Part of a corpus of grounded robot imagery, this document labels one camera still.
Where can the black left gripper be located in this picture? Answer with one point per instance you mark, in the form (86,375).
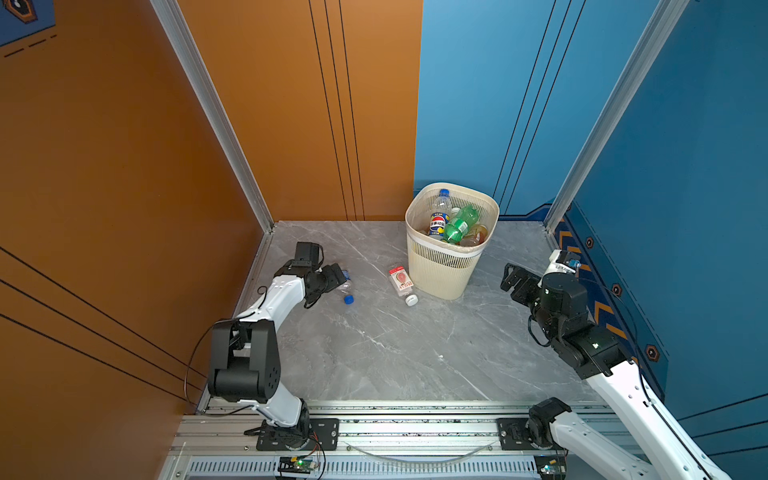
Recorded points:
(332,281)

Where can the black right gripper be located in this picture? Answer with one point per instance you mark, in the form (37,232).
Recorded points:
(529,282)

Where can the small clear bottle blue label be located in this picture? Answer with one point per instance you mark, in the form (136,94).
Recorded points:
(346,289)

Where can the bottle with watermelon label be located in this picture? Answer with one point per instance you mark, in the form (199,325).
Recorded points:
(403,285)

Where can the small green soda bottle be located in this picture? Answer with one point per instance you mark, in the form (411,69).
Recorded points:
(461,223)

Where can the Pepsi label clear bottle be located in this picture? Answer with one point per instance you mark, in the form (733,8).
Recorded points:
(440,210)

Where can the orange red label bottle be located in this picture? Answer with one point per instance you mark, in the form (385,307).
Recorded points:
(475,236)

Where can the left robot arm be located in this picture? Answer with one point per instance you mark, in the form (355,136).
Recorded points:
(245,365)

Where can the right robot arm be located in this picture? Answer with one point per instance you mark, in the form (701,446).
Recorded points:
(597,357)

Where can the cream plastic waste bin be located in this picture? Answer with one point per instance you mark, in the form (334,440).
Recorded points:
(436,267)

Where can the right green circuit board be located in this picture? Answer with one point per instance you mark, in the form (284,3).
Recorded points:
(551,467)

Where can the green circuit board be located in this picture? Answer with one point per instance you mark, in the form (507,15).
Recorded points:
(551,467)
(296,466)

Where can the left green circuit board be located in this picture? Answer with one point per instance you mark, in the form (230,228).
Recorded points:
(296,466)

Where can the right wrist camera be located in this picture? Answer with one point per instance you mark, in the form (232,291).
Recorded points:
(562,261)

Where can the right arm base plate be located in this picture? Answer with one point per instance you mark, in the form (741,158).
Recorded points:
(517,433)

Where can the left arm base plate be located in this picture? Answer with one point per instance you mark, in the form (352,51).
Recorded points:
(317,432)

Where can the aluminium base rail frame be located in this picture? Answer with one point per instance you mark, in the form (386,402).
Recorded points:
(381,440)

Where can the right aluminium corner post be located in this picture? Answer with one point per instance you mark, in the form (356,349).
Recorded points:
(652,40)

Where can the aluminium corner post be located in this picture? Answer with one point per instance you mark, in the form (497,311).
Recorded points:
(177,31)
(652,40)

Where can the left aluminium corner post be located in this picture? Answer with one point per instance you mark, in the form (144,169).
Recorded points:
(177,31)

